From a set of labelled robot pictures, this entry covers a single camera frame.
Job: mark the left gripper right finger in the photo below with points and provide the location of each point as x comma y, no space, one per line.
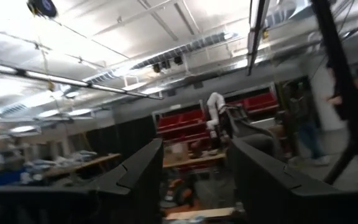
291,202

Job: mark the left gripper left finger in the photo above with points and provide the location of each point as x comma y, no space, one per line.
73,205

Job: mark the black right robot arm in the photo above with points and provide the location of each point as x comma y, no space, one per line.
253,133

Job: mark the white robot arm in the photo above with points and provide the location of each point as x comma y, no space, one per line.
214,109

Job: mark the wooden work table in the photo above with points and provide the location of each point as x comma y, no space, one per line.
194,160
82,163

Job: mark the person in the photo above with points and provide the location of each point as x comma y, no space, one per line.
304,130
334,100

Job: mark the black curtain partition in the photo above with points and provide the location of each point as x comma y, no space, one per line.
120,137

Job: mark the orange shop vacuum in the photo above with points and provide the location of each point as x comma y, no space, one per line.
176,188

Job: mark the rack with red bins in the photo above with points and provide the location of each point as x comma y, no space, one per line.
259,102
182,123

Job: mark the long ceiling light bar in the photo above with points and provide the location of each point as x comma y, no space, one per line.
57,79

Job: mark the black overhead crossbar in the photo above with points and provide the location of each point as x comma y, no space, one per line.
256,34

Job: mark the black aluminium table frame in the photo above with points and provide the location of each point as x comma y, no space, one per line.
337,62

